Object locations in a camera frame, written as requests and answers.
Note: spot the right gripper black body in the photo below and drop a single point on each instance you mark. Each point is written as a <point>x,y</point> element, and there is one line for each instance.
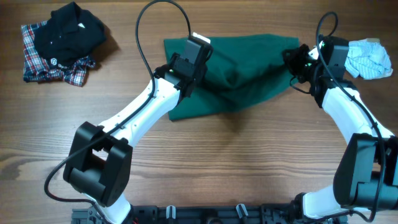
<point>300,63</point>

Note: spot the dark green shorts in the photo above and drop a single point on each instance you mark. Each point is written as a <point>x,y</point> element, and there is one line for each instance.
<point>242,72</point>

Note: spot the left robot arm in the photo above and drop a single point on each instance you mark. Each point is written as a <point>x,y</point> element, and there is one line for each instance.
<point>100,157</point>

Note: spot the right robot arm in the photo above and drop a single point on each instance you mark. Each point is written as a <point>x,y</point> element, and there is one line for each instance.
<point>366,178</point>

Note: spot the light blue striped cloth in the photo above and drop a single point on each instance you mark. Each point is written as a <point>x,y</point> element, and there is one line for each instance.
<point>368,59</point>

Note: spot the black polo shirt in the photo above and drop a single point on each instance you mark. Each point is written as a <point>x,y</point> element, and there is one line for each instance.
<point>70,34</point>

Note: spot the red plaid shirt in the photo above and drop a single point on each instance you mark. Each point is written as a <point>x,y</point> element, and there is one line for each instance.
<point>37,69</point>

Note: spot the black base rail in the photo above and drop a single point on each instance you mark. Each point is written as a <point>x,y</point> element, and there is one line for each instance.
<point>263,214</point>

